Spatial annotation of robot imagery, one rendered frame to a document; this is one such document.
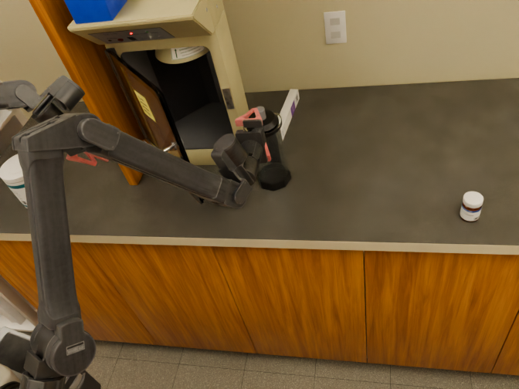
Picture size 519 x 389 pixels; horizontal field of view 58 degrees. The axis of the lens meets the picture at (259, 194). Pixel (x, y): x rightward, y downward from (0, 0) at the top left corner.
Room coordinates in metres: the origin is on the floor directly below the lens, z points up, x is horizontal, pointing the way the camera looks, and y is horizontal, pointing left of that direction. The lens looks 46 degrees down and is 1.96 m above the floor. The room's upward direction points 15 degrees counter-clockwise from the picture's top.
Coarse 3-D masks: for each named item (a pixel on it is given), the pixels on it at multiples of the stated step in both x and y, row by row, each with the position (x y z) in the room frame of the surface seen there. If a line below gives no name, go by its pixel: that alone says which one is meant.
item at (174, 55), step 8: (176, 48) 1.20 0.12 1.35; (184, 48) 1.19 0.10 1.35; (192, 48) 1.20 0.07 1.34; (200, 48) 1.20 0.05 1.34; (160, 56) 1.23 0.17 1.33; (168, 56) 1.20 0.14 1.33; (176, 56) 1.19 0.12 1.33; (184, 56) 1.19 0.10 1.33; (192, 56) 1.19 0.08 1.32; (200, 56) 1.19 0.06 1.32
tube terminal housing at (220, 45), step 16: (208, 0) 1.13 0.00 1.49; (224, 16) 1.21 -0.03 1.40; (224, 32) 1.18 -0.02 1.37; (128, 48) 1.21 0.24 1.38; (144, 48) 1.20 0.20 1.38; (160, 48) 1.18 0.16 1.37; (208, 48) 1.14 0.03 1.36; (224, 48) 1.16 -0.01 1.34; (224, 64) 1.13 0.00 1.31; (224, 80) 1.13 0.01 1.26; (240, 80) 1.22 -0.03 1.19; (240, 96) 1.19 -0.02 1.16; (240, 112) 1.15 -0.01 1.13; (240, 128) 1.13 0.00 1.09; (192, 160) 1.19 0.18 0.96; (208, 160) 1.18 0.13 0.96
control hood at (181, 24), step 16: (128, 0) 1.19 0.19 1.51; (144, 0) 1.17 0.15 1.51; (160, 0) 1.14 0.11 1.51; (176, 0) 1.12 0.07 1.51; (192, 0) 1.09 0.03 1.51; (128, 16) 1.10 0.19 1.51; (144, 16) 1.07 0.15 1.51; (160, 16) 1.05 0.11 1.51; (176, 16) 1.04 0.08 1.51; (192, 16) 1.02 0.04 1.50; (208, 16) 1.10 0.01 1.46; (80, 32) 1.13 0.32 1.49; (96, 32) 1.13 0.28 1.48; (176, 32) 1.10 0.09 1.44; (192, 32) 1.10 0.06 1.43; (208, 32) 1.09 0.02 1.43
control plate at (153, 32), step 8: (104, 32) 1.12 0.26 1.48; (112, 32) 1.12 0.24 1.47; (120, 32) 1.12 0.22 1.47; (128, 32) 1.11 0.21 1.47; (136, 32) 1.11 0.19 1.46; (144, 32) 1.11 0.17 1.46; (152, 32) 1.11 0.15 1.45; (160, 32) 1.10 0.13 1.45; (104, 40) 1.17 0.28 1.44; (112, 40) 1.17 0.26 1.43; (128, 40) 1.17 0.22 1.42; (136, 40) 1.16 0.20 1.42
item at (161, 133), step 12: (120, 60) 1.14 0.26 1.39; (120, 72) 1.17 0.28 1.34; (132, 72) 1.07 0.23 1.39; (132, 84) 1.11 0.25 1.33; (144, 84) 1.01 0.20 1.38; (132, 96) 1.17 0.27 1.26; (144, 96) 1.05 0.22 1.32; (156, 96) 0.96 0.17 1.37; (156, 108) 1.00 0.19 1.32; (144, 120) 1.15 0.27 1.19; (156, 120) 1.04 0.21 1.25; (168, 120) 0.95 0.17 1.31; (156, 132) 1.09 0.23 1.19; (168, 132) 0.98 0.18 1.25; (156, 144) 1.14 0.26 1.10; (168, 144) 1.02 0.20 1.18; (180, 144) 0.95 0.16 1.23; (180, 156) 0.96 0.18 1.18
